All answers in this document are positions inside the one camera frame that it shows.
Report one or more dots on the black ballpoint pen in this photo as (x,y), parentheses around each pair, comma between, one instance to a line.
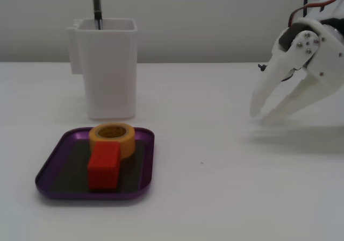
(97,7)

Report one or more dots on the purple metal tray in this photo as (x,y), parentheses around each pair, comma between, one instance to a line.
(67,171)

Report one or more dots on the red ribbed rectangular cube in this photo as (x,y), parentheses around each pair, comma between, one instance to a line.
(103,168)

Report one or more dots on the yellow tape roll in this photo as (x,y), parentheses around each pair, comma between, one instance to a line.
(126,144)

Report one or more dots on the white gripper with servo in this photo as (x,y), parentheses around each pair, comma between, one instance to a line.
(306,45)

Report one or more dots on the white plastic pen holder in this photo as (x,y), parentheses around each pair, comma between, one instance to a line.
(110,77)

